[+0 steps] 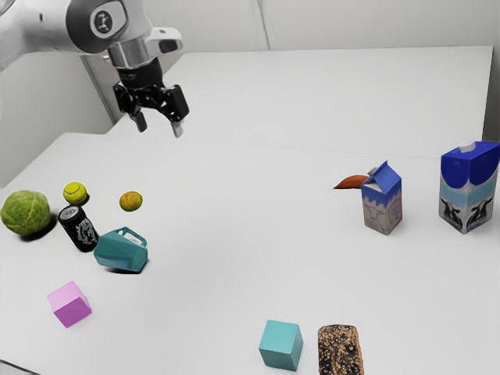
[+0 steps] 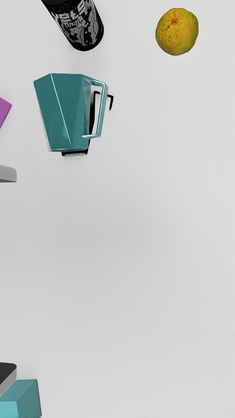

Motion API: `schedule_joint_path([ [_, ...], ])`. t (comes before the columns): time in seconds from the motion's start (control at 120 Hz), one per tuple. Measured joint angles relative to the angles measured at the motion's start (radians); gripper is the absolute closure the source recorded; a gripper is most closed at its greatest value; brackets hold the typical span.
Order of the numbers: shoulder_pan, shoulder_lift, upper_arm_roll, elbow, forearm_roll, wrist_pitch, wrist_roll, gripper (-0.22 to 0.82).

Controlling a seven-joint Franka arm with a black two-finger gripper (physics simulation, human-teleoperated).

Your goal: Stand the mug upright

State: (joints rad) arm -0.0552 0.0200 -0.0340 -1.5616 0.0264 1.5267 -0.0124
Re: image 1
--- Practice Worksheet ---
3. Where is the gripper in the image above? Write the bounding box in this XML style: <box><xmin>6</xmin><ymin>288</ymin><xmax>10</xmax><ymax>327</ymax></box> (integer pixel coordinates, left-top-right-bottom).
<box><xmin>112</xmin><ymin>59</ymin><xmax>191</xmax><ymax>139</ymax></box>

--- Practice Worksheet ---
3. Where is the teal faceted mug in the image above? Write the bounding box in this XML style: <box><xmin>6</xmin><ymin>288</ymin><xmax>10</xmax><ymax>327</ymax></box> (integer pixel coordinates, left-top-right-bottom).
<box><xmin>93</xmin><ymin>226</ymin><xmax>149</xmax><ymax>273</ymax></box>

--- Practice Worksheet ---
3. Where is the orange fruit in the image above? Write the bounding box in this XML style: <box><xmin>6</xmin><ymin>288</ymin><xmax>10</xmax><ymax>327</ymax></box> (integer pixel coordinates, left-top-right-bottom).
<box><xmin>119</xmin><ymin>191</ymin><xmax>144</xmax><ymax>213</ymax></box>

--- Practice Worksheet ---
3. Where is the yellow tennis ball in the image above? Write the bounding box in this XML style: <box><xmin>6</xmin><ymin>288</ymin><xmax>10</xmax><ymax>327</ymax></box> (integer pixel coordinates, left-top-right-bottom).
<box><xmin>62</xmin><ymin>181</ymin><xmax>88</xmax><ymax>205</ymax></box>

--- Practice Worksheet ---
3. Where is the black drink can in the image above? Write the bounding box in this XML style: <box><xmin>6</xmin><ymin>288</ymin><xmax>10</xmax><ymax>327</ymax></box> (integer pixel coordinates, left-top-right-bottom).
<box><xmin>57</xmin><ymin>204</ymin><xmax>99</xmax><ymax>253</ymax></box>

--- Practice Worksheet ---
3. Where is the green cabbage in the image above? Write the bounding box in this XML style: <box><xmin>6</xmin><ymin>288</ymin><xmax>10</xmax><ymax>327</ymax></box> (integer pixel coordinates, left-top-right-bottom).
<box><xmin>0</xmin><ymin>190</ymin><xmax>52</xmax><ymax>237</ymax></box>

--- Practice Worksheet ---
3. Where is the orange sweet potato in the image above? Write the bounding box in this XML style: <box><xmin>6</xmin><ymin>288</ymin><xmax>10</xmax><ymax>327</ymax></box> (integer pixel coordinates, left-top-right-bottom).
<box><xmin>333</xmin><ymin>174</ymin><xmax>370</xmax><ymax>191</ymax></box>

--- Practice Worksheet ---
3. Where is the pink block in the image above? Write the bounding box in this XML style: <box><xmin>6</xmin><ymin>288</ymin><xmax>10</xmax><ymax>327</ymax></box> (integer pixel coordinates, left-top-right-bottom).
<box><xmin>47</xmin><ymin>280</ymin><xmax>93</xmax><ymax>329</ymax></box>

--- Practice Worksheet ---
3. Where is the small blue milk carton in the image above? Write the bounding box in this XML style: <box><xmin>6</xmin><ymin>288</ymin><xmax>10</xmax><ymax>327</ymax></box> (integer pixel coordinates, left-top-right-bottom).
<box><xmin>360</xmin><ymin>160</ymin><xmax>403</xmax><ymax>237</ymax></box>

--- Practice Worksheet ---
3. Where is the teal block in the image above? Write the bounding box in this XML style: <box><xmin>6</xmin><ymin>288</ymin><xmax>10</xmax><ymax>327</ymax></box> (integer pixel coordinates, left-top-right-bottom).
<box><xmin>258</xmin><ymin>320</ymin><xmax>305</xmax><ymax>371</ymax></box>

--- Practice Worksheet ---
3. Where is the brown speckled bread loaf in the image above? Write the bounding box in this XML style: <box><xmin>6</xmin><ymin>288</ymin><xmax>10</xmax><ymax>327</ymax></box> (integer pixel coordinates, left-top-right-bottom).
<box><xmin>316</xmin><ymin>323</ymin><xmax>366</xmax><ymax>375</ymax></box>

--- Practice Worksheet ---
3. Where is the large blue milk carton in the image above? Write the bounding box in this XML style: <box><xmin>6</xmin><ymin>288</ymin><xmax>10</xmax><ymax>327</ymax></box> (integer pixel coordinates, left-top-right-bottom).
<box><xmin>437</xmin><ymin>140</ymin><xmax>500</xmax><ymax>235</ymax></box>

